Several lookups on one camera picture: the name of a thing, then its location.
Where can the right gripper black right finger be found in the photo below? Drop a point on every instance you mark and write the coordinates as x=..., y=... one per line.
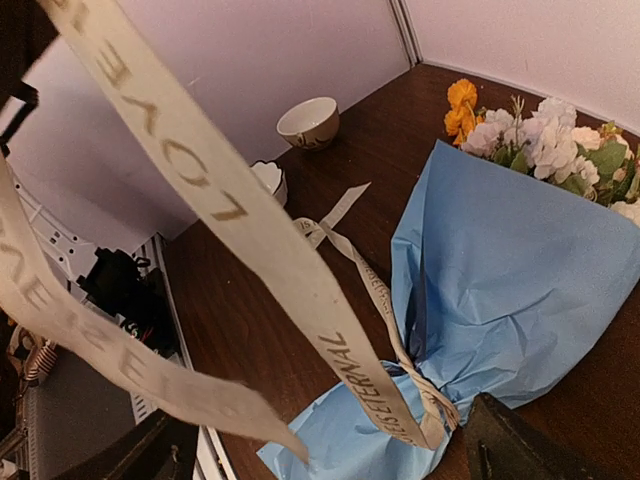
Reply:
x=500, y=444

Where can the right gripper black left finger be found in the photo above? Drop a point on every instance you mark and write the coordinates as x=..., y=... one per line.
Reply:
x=160, y=447

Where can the blue wrapping paper sheet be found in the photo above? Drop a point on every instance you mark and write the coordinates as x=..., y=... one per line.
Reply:
x=502, y=283

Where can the cream ribbon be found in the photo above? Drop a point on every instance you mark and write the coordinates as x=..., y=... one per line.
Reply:
x=213, y=178

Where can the blue fake flower stems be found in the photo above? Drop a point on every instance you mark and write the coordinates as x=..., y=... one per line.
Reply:
x=547, y=146

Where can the orange fake flower stem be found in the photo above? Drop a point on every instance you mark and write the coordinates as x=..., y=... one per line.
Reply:
x=463, y=117

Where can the white scalloped dish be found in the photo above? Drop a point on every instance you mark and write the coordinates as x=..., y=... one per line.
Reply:
x=273, y=178

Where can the cream ceramic bowl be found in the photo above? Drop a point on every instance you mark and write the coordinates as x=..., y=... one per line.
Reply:
x=311, y=125

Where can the front aluminium rail base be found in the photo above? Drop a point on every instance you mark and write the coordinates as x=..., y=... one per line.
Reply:
x=212, y=461

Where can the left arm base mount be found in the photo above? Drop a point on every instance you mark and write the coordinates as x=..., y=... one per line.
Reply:
x=115, y=285

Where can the left aluminium corner post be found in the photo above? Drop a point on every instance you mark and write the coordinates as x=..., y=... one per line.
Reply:
x=407, y=31

